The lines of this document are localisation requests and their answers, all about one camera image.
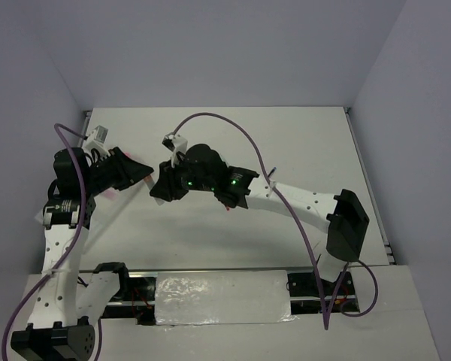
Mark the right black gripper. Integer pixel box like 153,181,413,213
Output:
150,154,215,202

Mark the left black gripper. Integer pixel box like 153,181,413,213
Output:
83,147,155,196

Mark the purple cap highlighter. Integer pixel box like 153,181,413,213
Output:
101,190,117,200

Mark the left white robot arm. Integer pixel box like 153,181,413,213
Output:
7,147,153,360

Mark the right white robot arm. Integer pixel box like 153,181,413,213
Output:
150,136,370,294

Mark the clear plastic organizer tray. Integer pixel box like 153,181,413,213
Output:
33,187,102,260

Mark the dark blue gel pen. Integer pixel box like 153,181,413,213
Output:
268,167,277,177

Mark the silver foil covered panel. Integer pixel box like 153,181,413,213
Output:
155,270,294,326

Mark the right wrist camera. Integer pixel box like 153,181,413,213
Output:
162,133,188,168

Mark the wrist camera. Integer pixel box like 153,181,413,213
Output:
82,126,109,157
162,133,188,168

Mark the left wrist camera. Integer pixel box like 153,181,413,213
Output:
82,126,109,157

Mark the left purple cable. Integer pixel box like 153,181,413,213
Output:
2,123,104,358

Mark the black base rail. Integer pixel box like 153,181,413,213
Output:
101,269,359,326

